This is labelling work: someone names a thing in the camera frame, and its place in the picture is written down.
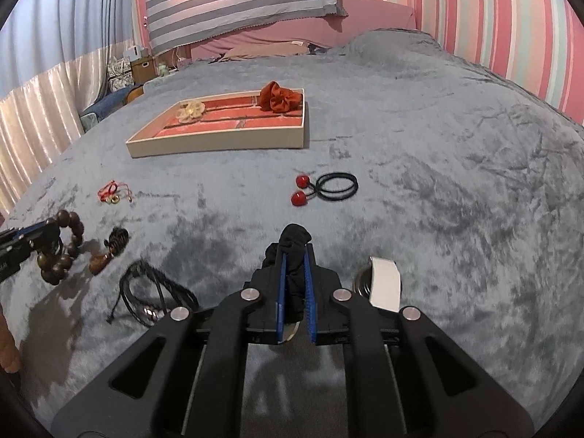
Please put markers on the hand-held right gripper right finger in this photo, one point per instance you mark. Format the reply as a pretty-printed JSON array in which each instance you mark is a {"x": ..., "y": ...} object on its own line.
[{"x": 311, "y": 292}]

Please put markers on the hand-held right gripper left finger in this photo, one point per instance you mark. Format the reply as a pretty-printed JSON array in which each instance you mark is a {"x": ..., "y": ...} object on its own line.
[{"x": 282, "y": 292}]

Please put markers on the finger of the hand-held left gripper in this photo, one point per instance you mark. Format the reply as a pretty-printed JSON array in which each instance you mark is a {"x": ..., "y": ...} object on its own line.
[
  {"x": 27, "y": 232},
  {"x": 41, "y": 246}
]

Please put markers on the silver metal bangle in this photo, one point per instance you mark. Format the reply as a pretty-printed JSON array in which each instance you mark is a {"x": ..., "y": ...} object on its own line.
[{"x": 361, "y": 284}]

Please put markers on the black scrunchie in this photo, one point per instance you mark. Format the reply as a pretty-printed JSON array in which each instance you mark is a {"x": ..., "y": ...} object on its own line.
[{"x": 294, "y": 242}]

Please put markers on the beige tray with red lining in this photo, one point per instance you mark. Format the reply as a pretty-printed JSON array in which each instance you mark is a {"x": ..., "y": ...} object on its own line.
[{"x": 219, "y": 143}]

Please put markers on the person's left forearm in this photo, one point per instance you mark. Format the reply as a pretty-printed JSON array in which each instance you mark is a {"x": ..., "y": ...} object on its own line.
[{"x": 9, "y": 342}]

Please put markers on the blue cloth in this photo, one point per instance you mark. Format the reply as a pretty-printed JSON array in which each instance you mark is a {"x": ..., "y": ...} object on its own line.
[{"x": 107, "y": 102}]

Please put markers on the grey plush blanket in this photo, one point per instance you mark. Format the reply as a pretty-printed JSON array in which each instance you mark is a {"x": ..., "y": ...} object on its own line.
[{"x": 456, "y": 191}]

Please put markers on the patterned fabric bag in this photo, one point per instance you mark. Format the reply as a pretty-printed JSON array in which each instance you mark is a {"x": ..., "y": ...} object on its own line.
[{"x": 119, "y": 75}]

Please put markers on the rust orange scrunchie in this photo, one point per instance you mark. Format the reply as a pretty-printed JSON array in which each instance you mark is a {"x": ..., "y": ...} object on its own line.
[{"x": 278, "y": 98}]

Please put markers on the cardboard box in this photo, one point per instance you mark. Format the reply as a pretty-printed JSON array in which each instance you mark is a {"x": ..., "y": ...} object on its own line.
[{"x": 142, "y": 69}]

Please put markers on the sheer curtain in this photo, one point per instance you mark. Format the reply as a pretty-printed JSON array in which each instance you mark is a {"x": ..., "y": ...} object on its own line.
[{"x": 45, "y": 32}]

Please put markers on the beige flower scrunchie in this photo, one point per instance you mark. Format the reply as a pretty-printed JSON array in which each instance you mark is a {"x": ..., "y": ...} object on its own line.
[{"x": 191, "y": 110}]

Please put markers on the white box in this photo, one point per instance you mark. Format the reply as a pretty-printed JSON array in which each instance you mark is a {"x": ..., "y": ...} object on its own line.
[{"x": 134, "y": 52}]

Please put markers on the small green figurine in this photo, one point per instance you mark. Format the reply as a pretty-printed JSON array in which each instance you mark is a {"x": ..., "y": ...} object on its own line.
[{"x": 162, "y": 70}]

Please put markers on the brown pillow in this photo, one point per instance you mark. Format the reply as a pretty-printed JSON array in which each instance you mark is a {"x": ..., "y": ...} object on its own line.
[{"x": 260, "y": 50}]

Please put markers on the pink bed headboard cover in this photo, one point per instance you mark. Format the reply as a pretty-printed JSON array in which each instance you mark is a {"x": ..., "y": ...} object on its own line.
[{"x": 365, "y": 13}]

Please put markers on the grey striped blanket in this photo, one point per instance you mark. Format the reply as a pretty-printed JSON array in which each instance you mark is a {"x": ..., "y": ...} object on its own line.
[{"x": 228, "y": 0}]

